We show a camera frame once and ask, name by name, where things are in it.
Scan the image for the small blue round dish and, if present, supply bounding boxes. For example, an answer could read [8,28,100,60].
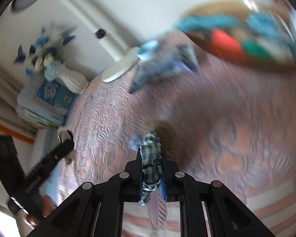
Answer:
[137,40,160,60]

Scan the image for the beige striped hair tie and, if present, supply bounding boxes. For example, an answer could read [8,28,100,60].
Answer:
[57,127,76,166]

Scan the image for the green plastic bag roll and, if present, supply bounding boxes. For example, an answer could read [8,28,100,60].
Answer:
[241,40,273,60]

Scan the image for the white ribbed vase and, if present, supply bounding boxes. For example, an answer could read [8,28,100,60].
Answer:
[56,64,90,94]

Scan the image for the blue down jacket wipes pack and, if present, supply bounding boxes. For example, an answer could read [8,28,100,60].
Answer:
[128,44,199,94]

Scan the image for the pink floral towel mat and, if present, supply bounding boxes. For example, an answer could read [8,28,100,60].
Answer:
[58,48,296,236]

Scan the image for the blue surgical face mask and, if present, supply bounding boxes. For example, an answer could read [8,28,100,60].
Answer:
[246,12,294,43]

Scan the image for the person left hand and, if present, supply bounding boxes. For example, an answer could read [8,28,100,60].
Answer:
[23,195,57,229]

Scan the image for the blue white artificial flowers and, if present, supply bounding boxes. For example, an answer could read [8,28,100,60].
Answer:
[14,27,76,82]

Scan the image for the teal cloth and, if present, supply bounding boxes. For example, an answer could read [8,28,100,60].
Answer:
[173,15,242,32]

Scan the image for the upright books row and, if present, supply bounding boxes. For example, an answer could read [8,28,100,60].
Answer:
[17,79,78,127]

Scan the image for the amber glass bowl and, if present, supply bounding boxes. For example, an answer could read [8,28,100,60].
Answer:
[180,0,296,72]

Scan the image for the blue checked scrunchie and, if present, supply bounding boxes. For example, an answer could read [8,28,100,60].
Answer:
[130,131,162,206]

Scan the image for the brown fluffy scrunchie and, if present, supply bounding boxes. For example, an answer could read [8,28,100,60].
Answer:
[145,120,192,170]

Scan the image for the coral pink pouch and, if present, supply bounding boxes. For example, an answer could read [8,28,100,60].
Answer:
[210,28,247,64]

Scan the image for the white desk lamp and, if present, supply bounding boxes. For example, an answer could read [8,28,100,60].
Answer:
[12,0,139,82]

